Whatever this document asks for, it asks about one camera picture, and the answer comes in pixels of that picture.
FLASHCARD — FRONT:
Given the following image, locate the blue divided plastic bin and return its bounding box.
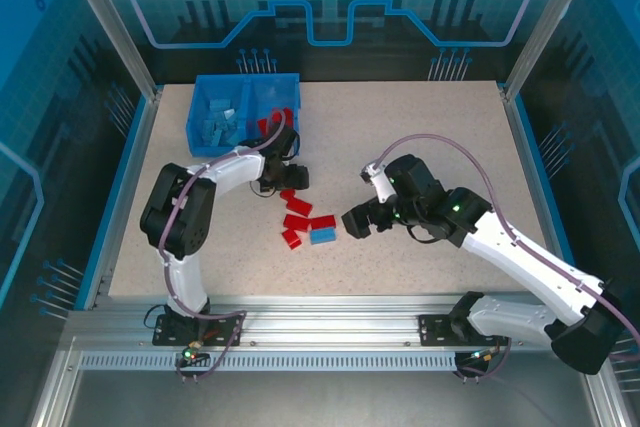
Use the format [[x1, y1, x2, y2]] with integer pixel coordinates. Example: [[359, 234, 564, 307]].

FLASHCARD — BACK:
[[185, 72, 303, 158]]

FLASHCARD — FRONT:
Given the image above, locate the small circuit board with LED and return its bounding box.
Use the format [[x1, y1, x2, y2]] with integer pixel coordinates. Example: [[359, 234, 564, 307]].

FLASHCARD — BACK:
[[179, 341, 210, 367], [467, 345, 502, 366]]

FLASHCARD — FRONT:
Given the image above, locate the blue table edge trim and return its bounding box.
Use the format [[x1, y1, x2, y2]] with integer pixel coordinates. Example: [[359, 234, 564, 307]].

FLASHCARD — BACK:
[[73, 95, 151, 311]]

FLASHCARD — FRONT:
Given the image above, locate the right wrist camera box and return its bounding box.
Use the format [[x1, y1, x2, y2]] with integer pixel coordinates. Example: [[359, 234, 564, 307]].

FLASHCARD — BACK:
[[359, 160, 400, 204]]

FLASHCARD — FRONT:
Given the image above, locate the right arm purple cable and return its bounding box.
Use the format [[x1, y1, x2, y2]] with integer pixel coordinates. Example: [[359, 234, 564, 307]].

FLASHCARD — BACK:
[[372, 132, 640, 384]]

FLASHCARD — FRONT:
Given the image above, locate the aluminium mounting rail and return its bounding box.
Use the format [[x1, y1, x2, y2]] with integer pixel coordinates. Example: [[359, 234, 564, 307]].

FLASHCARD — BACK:
[[64, 294, 599, 348]]

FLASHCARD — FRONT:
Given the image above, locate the aluminium table side rail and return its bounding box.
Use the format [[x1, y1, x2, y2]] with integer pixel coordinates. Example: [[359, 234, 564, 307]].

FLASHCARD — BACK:
[[501, 89, 574, 308], [79, 89, 164, 312]]

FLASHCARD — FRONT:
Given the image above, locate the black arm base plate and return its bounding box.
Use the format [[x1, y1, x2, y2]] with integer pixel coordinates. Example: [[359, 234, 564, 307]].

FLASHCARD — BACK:
[[417, 314, 510, 347], [152, 314, 246, 347]]

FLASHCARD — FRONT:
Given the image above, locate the slotted grey cable duct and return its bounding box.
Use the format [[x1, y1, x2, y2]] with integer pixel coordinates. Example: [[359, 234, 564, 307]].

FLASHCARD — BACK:
[[77, 351, 464, 374]]

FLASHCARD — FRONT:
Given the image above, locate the aluminium frame post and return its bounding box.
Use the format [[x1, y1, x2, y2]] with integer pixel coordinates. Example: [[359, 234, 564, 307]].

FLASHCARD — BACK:
[[502, 0, 601, 101], [53, 0, 164, 101]]

